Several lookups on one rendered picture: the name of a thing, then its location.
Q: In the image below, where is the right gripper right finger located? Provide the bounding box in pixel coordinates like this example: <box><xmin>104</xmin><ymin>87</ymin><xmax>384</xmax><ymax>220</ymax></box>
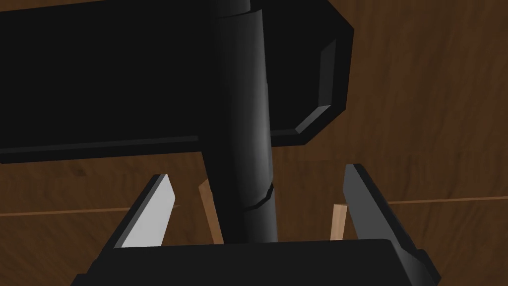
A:
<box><xmin>343</xmin><ymin>163</ymin><xmax>442</xmax><ymax>286</ymax></box>

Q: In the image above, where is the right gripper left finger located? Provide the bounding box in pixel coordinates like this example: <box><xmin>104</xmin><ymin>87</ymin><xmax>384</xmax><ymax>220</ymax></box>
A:
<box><xmin>113</xmin><ymin>173</ymin><xmax>176</xmax><ymax>249</ymax></box>

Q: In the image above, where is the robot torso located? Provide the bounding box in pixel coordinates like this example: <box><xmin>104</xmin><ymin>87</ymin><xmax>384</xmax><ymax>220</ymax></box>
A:
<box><xmin>0</xmin><ymin>0</ymin><xmax>355</xmax><ymax>244</ymax></box>

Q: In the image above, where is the pale wooden post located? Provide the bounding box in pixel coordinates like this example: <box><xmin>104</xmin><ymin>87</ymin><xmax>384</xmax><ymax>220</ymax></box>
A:
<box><xmin>330</xmin><ymin>204</ymin><xmax>349</xmax><ymax>242</ymax></box>
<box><xmin>198</xmin><ymin>178</ymin><xmax>225</xmax><ymax>245</ymax></box>

